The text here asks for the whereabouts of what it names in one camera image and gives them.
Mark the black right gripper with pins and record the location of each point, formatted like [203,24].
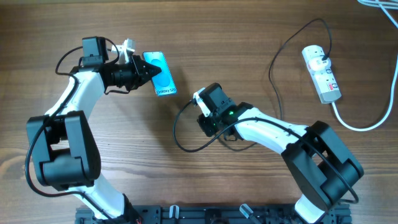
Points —
[210,130]

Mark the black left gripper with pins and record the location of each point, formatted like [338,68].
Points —
[139,76]

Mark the blue Galaxy smartphone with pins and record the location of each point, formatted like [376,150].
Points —
[163,82]

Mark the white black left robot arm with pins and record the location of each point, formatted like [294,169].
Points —
[63,158]

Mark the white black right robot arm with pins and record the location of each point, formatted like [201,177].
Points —
[320,163]

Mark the white USB charger plug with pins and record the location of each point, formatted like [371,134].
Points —
[318,64]

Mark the white power strip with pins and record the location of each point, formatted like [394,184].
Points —
[324,81]

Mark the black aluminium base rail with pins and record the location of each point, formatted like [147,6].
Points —
[276,213]

